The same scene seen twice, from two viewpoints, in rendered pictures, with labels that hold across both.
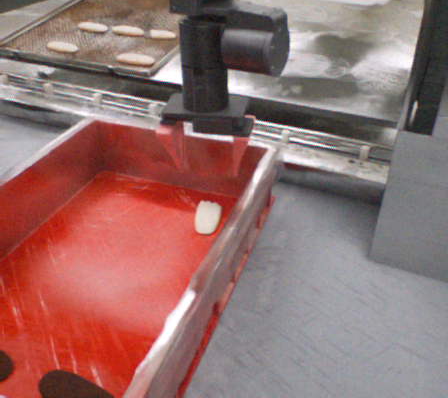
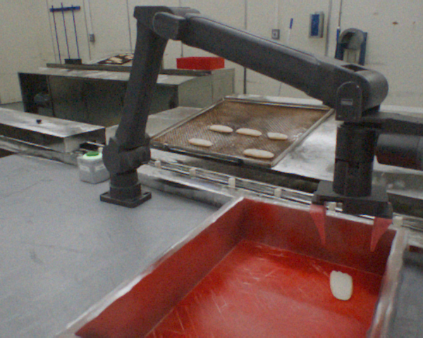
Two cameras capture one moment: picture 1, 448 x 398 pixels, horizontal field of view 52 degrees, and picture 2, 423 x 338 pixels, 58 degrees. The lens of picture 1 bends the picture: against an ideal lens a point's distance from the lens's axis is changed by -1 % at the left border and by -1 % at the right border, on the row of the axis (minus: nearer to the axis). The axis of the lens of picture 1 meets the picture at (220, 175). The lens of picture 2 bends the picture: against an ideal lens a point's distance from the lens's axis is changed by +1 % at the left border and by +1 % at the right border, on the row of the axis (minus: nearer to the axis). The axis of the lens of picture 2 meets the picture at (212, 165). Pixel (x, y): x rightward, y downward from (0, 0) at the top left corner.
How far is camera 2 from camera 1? 14 cm
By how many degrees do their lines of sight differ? 16
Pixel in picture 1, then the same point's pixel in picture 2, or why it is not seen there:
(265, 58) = (419, 156)
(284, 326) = not seen: outside the picture
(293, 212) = (418, 289)
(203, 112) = (352, 196)
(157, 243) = (302, 303)
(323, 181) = not seen: outside the picture
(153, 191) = (288, 258)
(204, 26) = (362, 130)
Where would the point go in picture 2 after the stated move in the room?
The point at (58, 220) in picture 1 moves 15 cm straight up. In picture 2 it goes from (216, 275) to (214, 200)
